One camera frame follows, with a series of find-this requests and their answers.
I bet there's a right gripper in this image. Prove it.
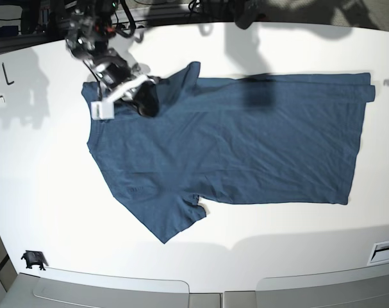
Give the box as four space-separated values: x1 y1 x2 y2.
90 54 164 117

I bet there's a blue T-shirt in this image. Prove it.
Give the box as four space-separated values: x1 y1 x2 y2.
87 62 376 243

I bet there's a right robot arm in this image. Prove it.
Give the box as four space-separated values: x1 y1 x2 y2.
63 1 160 121

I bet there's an upper hex key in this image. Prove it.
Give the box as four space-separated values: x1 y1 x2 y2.
2 62 14 86

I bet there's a black table clamp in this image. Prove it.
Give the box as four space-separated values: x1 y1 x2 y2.
21 250 48 271

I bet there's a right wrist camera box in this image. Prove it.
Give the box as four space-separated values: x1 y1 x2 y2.
90 101 115 121

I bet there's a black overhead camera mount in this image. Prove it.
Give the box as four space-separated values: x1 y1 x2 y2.
234 0 265 30

